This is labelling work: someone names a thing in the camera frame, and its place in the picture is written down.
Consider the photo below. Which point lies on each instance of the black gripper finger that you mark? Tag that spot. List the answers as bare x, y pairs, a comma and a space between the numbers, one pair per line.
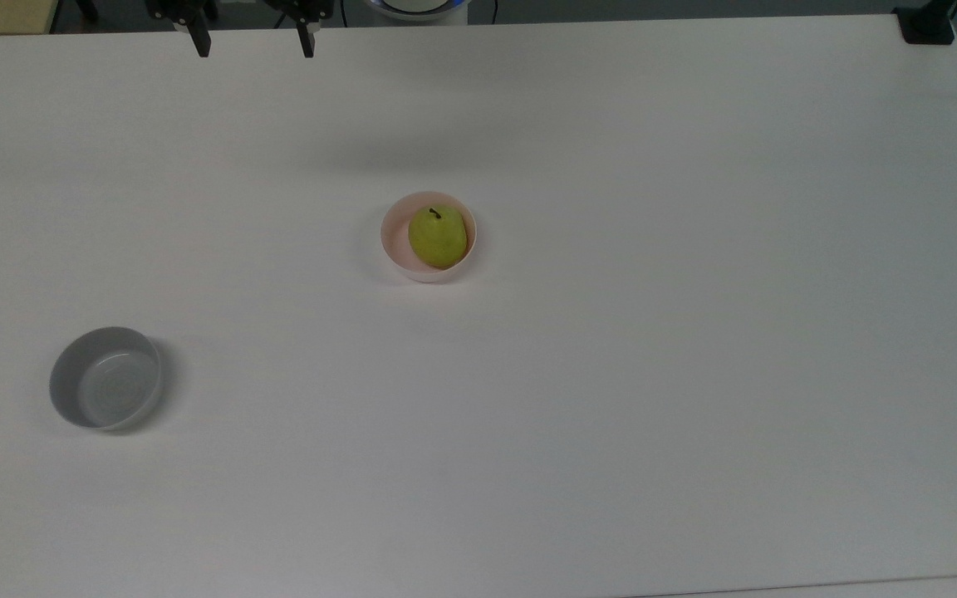
306, 40
200, 40

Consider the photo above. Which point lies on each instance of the green pear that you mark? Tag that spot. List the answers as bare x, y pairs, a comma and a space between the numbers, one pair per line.
438, 237

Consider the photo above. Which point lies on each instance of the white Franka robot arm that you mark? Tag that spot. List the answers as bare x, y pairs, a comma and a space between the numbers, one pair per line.
416, 8

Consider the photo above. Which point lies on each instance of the pink bowl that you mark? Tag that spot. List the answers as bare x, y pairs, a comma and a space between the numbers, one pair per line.
395, 241

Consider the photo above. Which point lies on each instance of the grey bowl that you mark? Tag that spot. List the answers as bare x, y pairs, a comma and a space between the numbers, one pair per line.
109, 382

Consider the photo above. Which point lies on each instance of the black corner clamp stand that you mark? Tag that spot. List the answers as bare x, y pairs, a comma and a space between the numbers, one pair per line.
927, 25

